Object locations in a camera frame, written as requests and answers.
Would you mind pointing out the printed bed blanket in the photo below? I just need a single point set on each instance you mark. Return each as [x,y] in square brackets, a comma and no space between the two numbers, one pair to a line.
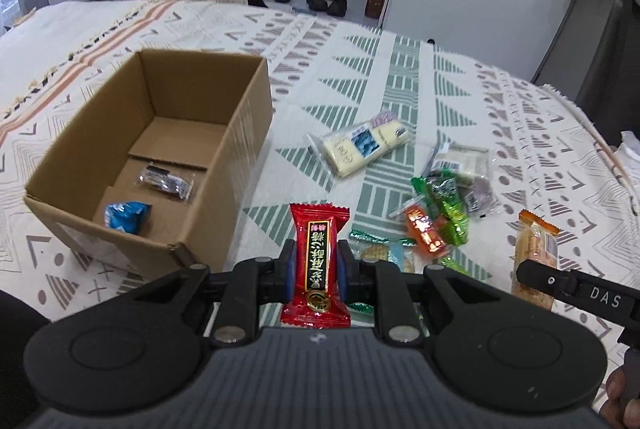
[350,74]

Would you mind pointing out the cardboard box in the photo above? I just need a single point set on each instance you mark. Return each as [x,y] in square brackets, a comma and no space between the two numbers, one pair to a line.
[250,134]

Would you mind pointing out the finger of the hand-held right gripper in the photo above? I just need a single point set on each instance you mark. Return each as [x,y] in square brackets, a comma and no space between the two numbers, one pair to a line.
[545,279]

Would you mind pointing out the light green snack packet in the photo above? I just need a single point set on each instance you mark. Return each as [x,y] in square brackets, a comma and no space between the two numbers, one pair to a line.
[457,224]

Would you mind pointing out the cream biscuit packet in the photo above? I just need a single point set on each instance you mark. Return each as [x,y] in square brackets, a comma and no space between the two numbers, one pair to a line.
[360,144]

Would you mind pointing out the blue candy packet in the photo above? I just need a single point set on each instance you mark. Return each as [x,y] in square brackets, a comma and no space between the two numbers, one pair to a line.
[125,216]

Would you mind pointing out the dark grey panel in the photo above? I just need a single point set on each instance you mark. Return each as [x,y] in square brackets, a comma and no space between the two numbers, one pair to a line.
[590,49]

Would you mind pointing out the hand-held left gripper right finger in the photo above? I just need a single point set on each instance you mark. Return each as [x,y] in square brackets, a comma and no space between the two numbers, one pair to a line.
[344,271]

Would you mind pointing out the dark green snack packet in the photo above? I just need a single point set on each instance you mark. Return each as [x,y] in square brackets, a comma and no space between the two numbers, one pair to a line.
[440,189]

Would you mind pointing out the white tissue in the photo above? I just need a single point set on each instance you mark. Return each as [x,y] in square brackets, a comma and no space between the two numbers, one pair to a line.
[631,151]

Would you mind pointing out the purple snack packet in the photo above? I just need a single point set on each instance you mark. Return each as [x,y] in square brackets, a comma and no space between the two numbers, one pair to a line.
[480,199]

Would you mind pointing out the person's right hand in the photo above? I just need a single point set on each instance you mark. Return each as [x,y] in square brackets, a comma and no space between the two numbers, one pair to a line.
[614,391]

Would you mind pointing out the red candy packet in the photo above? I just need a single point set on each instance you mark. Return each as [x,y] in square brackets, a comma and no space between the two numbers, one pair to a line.
[317,229]

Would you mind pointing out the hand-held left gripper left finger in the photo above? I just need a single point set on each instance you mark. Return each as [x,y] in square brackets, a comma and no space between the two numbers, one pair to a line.
[289,270]

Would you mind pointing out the round cracker packet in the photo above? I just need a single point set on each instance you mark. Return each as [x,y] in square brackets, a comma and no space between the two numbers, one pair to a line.
[375,254]

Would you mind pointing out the long orange cracker packet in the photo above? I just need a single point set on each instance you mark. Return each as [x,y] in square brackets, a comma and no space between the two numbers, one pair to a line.
[535,244]

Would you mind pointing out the clear packet of white biscuits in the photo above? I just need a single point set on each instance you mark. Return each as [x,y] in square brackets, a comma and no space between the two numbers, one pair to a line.
[465,159]

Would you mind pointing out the orange-red snack packet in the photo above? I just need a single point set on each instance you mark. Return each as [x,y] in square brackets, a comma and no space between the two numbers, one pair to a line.
[425,229]

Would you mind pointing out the green foil snack packet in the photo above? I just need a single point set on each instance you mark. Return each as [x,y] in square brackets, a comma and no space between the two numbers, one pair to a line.
[452,265]

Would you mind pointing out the dark candy packet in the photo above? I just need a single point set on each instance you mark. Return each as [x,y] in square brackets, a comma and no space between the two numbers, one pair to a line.
[165,181]

